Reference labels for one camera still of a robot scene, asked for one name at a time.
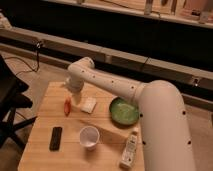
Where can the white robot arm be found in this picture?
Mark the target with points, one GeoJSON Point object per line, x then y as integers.
{"type": "Point", "coordinates": [167, 143]}

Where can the wooden table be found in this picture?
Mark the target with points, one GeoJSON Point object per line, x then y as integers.
{"type": "Point", "coordinates": [71, 156]}

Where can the black remote control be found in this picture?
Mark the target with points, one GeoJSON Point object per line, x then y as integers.
{"type": "Point", "coordinates": [55, 139]}

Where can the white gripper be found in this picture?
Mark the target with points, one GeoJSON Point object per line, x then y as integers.
{"type": "Point", "coordinates": [76, 98]}

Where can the black office chair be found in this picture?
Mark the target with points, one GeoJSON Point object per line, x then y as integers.
{"type": "Point", "coordinates": [11, 98]}

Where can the green bowl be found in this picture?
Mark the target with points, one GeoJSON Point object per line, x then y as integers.
{"type": "Point", "coordinates": [122, 112]}

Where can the white plastic bottle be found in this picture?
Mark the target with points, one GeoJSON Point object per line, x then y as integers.
{"type": "Point", "coordinates": [129, 152]}

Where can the white sponge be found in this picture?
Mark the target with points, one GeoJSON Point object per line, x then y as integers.
{"type": "Point", "coordinates": [89, 105]}

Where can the clear plastic cup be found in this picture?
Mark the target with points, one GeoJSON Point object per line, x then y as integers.
{"type": "Point", "coordinates": [89, 137]}

